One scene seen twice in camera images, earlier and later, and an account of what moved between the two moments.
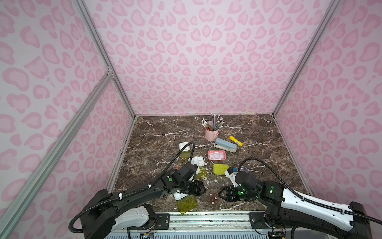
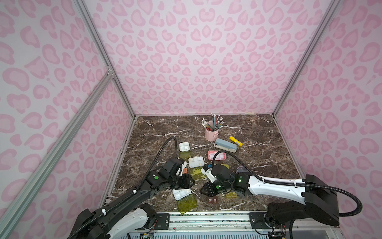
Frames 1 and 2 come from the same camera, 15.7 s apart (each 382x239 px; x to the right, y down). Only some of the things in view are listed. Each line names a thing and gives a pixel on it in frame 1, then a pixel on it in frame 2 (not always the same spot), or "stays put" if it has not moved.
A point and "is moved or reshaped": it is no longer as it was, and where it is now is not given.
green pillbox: (220, 169) is moved or reshaped
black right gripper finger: (224, 193) -> (206, 190)
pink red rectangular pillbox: (217, 155) stays put
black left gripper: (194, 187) -> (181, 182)
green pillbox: (185, 154) stays put
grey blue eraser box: (226, 145) stays put
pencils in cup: (217, 122) stays put
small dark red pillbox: (214, 198) is moved or reshaped
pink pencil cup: (211, 135) stays put
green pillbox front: (186, 204) stays put
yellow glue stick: (236, 141) stays put
